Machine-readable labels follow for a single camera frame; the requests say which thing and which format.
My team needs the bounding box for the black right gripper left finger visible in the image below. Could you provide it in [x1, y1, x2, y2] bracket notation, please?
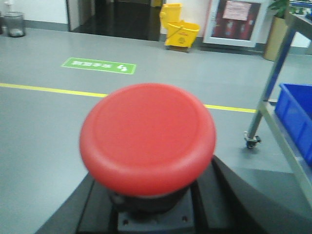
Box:
[36, 175, 117, 234]

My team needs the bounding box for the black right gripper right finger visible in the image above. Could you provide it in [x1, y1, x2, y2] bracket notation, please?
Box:
[192, 157, 312, 234]

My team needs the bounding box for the red mushroom push button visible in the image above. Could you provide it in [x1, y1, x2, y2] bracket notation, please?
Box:
[79, 83, 216, 212]

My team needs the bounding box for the blue bin on cart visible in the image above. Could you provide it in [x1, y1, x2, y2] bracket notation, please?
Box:
[275, 83, 312, 166]

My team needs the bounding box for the yellow mop bucket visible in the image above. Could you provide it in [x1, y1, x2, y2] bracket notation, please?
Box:
[159, 3, 200, 49]

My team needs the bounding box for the fire extinguisher cabinet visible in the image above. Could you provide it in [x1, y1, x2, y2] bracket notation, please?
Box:
[203, 0, 269, 48]

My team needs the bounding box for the potted plant in tan planter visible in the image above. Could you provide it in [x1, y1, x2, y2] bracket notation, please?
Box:
[263, 0, 290, 61]

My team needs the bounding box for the steel wheeled cart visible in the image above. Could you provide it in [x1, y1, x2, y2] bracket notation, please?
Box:
[243, 12, 312, 203]

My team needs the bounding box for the mesh waste bin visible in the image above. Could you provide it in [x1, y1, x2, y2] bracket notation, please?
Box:
[4, 11, 26, 38]

